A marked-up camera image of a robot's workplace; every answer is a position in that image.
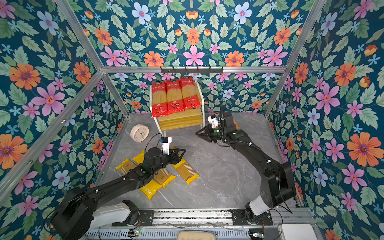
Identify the beige padded object bottom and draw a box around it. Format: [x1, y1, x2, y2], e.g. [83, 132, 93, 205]
[177, 231, 217, 240]

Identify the white box bottom right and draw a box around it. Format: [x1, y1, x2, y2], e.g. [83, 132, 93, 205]
[279, 224, 318, 240]

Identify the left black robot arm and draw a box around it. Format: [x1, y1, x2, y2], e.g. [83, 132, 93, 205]
[50, 148, 186, 240]

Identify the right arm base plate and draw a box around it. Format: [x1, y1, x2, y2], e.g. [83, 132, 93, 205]
[229, 209, 273, 226]

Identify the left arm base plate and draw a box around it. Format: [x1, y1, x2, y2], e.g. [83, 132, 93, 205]
[112, 210, 155, 227]

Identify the yellow wooden two-tier shelf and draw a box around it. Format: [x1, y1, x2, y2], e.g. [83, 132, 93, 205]
[150, 84, 205, 135]

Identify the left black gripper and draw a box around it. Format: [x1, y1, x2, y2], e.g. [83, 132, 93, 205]
[151, 146, 187, 174]

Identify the pink round alarm clock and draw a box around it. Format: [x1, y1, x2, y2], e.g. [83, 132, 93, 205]
[130, 124, 150, 143]

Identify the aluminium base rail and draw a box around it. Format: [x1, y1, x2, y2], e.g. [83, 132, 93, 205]
[65, 207, 316, 229]

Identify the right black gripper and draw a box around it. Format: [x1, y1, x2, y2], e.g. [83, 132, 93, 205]
[196, 123, 228, 142]

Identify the red spaghetti bag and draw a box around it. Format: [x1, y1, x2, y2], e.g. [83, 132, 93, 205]
[166, 80, 185, 114]
[152, 82, 169, 118]
[180, 77, 201, 109]

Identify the yellow pasta bag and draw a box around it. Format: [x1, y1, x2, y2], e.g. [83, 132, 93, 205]
[133, 150, 176, 189]
[172, 156, 200, 186]
[116, 158, 162, 201]

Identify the orange fish plush toy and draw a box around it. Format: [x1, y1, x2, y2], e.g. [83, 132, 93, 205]
[234, 120, 240, 130]

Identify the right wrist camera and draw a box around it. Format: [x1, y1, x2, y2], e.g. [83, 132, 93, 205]
[208, 114, 220, 129]

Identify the black wall hook rail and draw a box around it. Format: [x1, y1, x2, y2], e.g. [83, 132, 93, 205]
[160, 67, 224, 75]

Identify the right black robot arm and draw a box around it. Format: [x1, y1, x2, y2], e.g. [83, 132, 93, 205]
[196, 109, 297, 224]

